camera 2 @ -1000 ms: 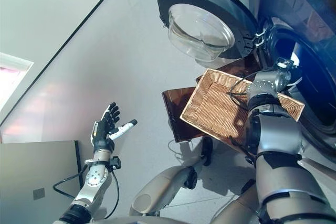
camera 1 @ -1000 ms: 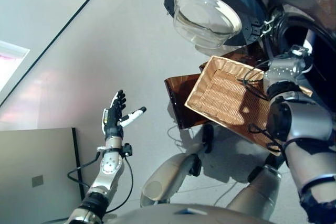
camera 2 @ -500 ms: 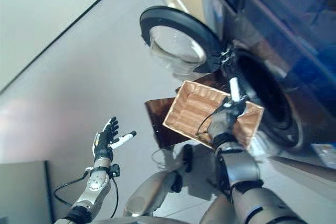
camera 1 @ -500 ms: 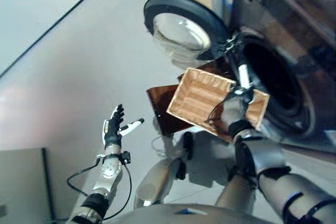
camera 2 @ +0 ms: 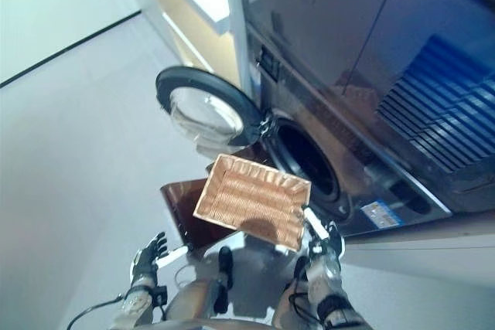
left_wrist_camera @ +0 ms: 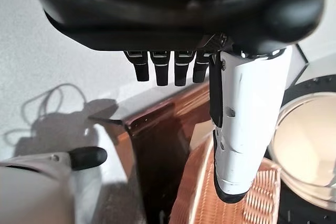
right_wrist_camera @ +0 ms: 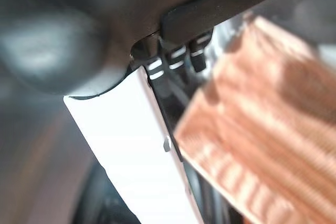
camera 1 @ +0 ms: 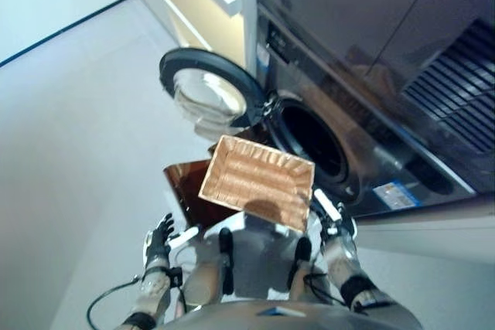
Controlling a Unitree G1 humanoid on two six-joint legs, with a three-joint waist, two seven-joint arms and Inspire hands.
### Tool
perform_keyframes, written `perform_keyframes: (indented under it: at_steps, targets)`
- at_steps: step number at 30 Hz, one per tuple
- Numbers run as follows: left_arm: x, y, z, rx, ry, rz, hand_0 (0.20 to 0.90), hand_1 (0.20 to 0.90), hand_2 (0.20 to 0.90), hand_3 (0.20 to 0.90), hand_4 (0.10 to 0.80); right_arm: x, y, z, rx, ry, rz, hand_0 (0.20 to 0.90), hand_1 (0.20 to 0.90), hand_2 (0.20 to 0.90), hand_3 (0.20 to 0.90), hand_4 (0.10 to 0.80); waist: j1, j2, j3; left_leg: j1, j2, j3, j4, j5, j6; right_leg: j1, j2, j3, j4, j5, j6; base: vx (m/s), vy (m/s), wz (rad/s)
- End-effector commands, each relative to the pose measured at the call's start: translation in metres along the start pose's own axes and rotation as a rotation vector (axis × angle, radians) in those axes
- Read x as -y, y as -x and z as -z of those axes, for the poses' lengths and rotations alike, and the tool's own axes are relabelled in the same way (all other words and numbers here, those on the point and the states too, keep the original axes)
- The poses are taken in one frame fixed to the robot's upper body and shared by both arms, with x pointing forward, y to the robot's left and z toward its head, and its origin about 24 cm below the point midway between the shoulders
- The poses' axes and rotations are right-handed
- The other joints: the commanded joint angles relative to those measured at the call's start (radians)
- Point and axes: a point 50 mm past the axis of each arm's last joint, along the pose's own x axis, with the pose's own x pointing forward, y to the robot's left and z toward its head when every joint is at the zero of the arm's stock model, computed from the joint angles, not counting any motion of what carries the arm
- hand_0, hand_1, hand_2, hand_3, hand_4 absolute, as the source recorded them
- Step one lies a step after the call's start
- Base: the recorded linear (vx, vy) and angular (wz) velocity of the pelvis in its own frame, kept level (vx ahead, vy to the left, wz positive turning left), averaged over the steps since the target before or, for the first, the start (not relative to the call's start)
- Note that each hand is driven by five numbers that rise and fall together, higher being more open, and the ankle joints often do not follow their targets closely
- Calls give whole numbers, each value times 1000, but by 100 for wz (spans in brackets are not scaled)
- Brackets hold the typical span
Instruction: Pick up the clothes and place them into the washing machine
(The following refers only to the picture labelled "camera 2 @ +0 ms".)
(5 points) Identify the robot grey torso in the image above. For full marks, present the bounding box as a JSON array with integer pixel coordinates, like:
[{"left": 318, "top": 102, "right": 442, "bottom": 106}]
[{"left": 131, "top": 318, "right": 279, "bottom": 330}]

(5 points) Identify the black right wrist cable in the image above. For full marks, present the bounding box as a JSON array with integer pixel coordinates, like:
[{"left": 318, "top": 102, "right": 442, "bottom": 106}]
[{"left": 288, "top": 267, "right": 322, "bottom": 323}]

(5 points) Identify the robot silver leg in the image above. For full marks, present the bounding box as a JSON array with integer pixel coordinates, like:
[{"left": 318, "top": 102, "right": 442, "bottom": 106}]
[
  {"left": 270, "top": 256, "right": 322, "bottom": 330},
  {"left": 164, "top": 246, "right": 235, "bottom": 325}
]

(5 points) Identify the robot right silver leg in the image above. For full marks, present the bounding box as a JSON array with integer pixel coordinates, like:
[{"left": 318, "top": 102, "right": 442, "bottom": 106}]
[{"left": 270, "top": 256, "right": 322, "bottom": 330}]

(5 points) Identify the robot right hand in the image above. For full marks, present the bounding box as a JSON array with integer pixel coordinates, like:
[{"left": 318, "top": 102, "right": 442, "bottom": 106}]
[{"left": 303, "top": 206, "right": 346, "bottom": 269}]

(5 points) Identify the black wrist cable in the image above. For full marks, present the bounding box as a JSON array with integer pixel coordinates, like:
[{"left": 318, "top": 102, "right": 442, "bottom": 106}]
[
  {"left": 288, "top": 267, "right": 322, "bottom": 323},
  {"left": 65, "top": 293, "right": 167, "bottom": 330}
]

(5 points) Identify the white shelving unit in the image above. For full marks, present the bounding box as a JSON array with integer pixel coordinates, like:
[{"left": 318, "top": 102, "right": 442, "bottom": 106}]
[{"left": 138, "top": 0, "right": 248, "bottom": 91}]

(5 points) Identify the rectangular wicker basket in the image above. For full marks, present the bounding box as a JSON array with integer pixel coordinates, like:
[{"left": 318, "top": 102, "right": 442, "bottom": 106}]
[{"left": 193, "top": 153, "right": 312, "bottom": 253}]

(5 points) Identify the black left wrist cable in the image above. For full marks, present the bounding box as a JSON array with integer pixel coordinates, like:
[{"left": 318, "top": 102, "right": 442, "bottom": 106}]
[{"left": 65, "top": 293, "right": 167, "bottom": 330}]

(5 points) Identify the grey front-load washing machine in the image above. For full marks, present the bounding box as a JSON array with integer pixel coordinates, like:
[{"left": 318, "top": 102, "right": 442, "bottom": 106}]
[{"left": 224, "top": 0, "right": 495, "bottom": 240}]

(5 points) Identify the robot left silver leg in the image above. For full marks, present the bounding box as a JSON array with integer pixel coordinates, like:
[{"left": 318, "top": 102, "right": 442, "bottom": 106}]
[{"left": 164, "top": 246, "right": 235, "bottom": 325}]

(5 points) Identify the round glass washing machine door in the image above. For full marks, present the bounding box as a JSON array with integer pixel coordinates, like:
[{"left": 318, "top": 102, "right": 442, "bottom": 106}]
[{"left": 155, "top": 66, "right": 271, "bottom": 149}]

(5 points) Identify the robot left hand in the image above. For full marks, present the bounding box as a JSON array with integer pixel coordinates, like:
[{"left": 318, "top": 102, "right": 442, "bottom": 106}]
[{"left": 129, "top": 231, "right": 191, "bottom": 288}]

